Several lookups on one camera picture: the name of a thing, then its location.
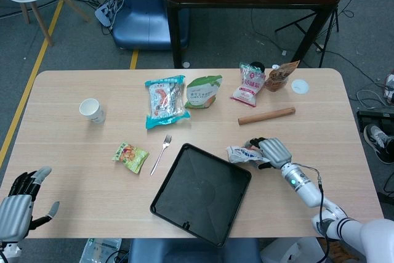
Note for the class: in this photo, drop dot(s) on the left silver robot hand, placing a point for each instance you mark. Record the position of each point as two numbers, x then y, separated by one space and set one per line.
15 213

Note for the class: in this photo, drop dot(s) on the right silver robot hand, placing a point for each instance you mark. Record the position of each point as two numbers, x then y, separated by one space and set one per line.
275 150

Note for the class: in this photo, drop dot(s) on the white powder bag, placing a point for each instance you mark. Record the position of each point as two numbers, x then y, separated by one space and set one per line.
241 153

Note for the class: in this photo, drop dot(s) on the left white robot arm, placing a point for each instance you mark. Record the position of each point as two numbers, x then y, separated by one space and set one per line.
7 252

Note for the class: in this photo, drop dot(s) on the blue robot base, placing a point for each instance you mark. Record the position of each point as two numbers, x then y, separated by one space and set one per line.
141 22

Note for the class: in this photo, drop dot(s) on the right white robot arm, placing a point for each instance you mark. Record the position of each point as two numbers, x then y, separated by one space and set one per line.
354 229

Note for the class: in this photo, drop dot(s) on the wooden rolling pin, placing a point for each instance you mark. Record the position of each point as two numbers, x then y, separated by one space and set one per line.
266 116

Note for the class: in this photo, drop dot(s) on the green snack packet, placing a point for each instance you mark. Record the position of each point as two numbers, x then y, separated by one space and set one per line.
130 156

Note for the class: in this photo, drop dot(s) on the pink white sugar bag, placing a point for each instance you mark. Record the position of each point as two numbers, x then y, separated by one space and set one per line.
247 89

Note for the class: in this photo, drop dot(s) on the white round table cap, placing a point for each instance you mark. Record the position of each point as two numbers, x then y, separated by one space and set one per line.
300 86

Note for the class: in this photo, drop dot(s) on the brown spout sauce pouch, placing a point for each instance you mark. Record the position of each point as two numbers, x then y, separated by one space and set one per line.
278 78

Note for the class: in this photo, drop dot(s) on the black baking tray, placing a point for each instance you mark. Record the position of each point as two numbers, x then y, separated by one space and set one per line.
200 195

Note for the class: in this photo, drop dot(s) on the clear plastic bag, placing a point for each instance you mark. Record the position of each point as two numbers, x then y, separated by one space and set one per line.
100 250

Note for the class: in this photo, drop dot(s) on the green white corn starch bag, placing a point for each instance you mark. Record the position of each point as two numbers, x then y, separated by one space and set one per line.
203 92

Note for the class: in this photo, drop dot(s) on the grey black sneaker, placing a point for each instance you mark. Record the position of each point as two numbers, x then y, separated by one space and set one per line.
380 143

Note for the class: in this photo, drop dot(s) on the metal fork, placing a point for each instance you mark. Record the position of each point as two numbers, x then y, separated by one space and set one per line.
167 141

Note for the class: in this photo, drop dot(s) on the teal clear food package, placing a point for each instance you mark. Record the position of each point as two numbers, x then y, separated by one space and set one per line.
166 103

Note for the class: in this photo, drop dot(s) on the white paper cup stack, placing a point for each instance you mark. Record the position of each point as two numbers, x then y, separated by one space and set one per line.
92 112

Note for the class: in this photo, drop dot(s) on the white power strip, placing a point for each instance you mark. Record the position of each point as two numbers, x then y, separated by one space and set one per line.
106 13

